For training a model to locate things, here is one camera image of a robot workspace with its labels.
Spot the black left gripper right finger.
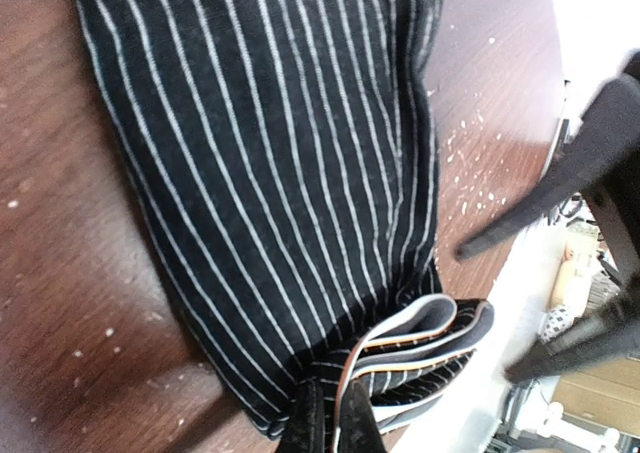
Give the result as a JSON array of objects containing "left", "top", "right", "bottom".
[{"left": 337, "top": 382, "right": 386, "bottom": 453}]

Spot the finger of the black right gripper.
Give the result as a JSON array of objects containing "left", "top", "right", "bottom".
[{"left": 504, "top": 302, "right": 630, "bottom": 384}]

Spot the black striped underwear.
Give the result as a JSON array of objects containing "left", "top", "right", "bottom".
[{"left": 76, "top": 0, "right": 493, "bottom": 450}]

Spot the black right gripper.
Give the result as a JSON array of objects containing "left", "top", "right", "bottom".
[{"left": 455, "top": 52, "right": 639, "bottom": 371}]

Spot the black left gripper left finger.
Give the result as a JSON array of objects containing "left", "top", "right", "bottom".
[{"left": 279, "top": 380, "right": 339, "bottom": 453}]

